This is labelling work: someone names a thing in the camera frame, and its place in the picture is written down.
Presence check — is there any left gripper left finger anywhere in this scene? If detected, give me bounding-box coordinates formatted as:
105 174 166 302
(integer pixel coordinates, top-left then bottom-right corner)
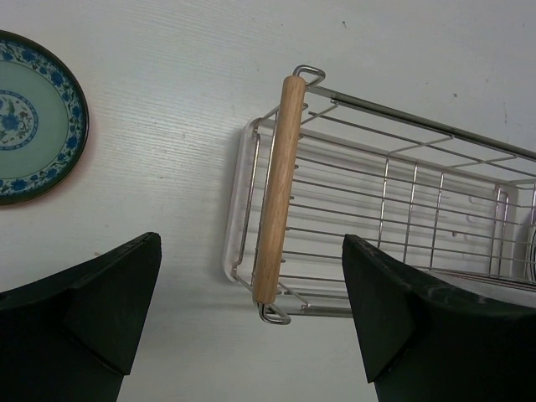
1 232 162 401

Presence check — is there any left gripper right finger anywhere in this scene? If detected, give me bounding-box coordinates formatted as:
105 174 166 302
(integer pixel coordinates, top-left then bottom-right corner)
342 234 535 401

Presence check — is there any white plate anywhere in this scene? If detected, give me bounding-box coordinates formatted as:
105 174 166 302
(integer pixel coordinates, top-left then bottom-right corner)
524 221 535 282
411 268 535 309

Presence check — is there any teal plate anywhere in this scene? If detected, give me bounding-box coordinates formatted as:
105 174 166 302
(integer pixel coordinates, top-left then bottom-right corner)
1 31 90 206

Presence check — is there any white plate front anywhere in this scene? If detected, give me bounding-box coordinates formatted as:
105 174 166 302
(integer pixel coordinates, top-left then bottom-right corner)
411 268 535 309

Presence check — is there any orange plate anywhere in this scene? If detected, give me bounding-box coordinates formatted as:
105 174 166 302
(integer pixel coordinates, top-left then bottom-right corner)
1 134 98 210

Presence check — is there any metal wire dish rack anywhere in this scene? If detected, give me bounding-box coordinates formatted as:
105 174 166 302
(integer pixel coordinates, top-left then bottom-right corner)
222 65 535 325

